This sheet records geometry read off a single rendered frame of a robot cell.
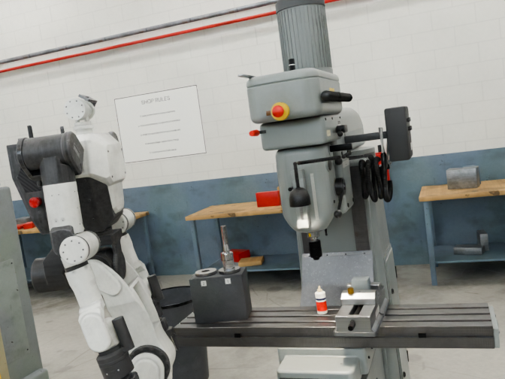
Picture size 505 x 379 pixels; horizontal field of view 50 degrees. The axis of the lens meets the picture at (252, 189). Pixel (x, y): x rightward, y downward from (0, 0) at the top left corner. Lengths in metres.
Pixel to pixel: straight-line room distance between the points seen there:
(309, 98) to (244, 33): 4.85
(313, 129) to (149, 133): 5.34
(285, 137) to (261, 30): 4.69
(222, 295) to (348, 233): 0.63
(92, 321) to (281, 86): 0.94
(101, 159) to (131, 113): 5.59
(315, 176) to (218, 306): 0.68
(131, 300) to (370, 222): 1.14
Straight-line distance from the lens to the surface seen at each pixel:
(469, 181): 5.70
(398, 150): 2.21
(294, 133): 1.94
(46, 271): 1.85
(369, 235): 2.45
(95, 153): 1.69
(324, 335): 2.10
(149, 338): 1.84
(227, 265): 2.24
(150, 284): 2.05
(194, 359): 4.00
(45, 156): 1.58
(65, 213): 1.57
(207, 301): 2.26
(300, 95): 1.83
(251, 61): 6.59
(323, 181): 1.98
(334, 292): 2.44
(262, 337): 2.17
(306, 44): 2.23
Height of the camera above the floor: 1.70
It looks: 6 degrees down
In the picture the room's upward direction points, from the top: 8 degrees counter-clockwise
